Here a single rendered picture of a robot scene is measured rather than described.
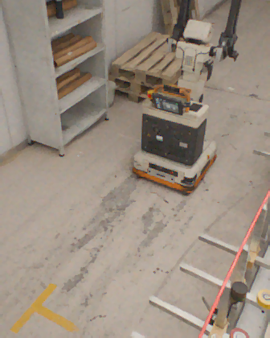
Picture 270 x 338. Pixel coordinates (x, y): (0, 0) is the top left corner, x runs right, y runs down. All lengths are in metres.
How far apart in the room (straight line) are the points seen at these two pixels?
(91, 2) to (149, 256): 2.58
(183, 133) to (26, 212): 1.52
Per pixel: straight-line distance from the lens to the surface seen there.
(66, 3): 4.43
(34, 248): 3.55
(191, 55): 3.76
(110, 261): 3.38
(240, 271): 2.15
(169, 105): 3.54
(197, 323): 2.07
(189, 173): 3.79
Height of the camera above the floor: 2.56
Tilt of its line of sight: 36 degrees down
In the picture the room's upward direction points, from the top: 1 degrees clockwise
